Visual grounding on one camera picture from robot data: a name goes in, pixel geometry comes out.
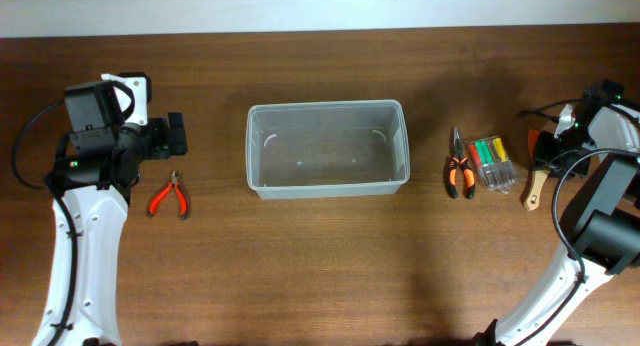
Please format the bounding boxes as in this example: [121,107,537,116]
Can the orange scraper with wooden handle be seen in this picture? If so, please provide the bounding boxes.
[523,129,549,211]

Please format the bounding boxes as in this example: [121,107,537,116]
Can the clear screwdriver set case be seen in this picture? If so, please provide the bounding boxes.
[467,136,517,194]

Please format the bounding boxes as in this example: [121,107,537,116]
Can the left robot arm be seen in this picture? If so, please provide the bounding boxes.
[33,73,188,345]

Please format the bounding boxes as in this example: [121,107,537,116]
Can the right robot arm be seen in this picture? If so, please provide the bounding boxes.
[475,79,639,345]

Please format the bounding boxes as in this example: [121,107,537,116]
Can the clear plastic container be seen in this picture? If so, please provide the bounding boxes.
[245,99,410,200]

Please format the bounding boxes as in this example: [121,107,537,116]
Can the orange black needle-nose pliers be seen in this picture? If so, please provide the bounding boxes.
[446,126,477,201]

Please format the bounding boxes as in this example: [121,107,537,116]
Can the red handled cutting pliers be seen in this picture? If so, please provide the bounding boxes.
[146,170,190,221]

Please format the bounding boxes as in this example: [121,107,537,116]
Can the right black cable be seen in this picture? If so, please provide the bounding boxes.
[518,98,640,282]

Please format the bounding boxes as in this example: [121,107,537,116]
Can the black cable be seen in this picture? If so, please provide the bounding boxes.
[518,98,640,282]
[10,98,67,191]

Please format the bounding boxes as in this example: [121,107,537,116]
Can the left black cable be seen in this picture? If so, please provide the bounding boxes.
[10,98,67,191]

